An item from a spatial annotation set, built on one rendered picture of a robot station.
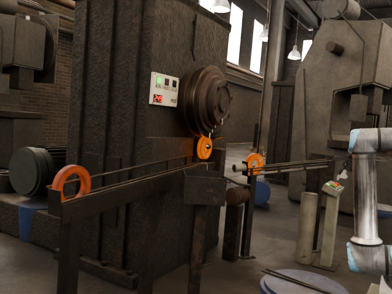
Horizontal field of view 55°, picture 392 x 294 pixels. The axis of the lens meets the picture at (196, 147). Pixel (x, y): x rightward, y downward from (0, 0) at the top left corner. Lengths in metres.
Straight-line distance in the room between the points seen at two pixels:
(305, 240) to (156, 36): 1.78
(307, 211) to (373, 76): 2.35
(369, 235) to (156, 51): 1.50
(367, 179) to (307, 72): 3.23
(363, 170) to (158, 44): 1.30
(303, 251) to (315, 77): 2.70
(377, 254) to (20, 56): 5.46
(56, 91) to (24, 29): 3.19
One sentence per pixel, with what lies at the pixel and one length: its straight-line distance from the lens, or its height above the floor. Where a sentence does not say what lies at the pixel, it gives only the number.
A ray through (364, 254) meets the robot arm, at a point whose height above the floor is 0.40.
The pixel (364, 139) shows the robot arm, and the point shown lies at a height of 0.97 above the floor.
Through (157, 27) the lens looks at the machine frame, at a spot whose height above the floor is 1.49.
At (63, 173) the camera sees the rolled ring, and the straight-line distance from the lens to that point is 1.59.
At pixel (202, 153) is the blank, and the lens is 2.43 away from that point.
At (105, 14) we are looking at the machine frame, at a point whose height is 1.58.
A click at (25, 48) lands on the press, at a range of 6.39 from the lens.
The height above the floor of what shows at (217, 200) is 0.61.
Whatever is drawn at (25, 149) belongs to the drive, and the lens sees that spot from 3.10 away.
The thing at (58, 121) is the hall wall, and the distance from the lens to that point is 9.42.
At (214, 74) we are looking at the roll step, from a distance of 2.45.
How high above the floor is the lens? 1.00
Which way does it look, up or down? 4 degrees down
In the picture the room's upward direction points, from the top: 5 degrees clockwise
